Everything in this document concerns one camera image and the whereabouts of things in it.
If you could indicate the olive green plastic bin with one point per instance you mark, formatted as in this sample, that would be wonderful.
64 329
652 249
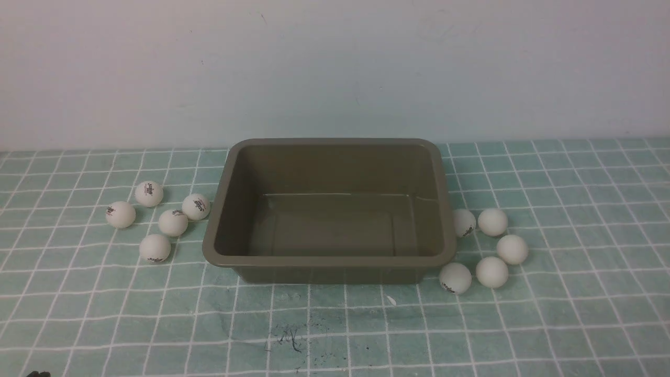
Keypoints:
331 211

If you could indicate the white ping-pong ball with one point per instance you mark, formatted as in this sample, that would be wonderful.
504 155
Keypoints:
155 248
173 223
455 278
149 193
196 207
464 222
492 272
512 249
493 222
120 214

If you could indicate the green checkered table mat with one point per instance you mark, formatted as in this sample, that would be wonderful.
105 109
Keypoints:
591 299

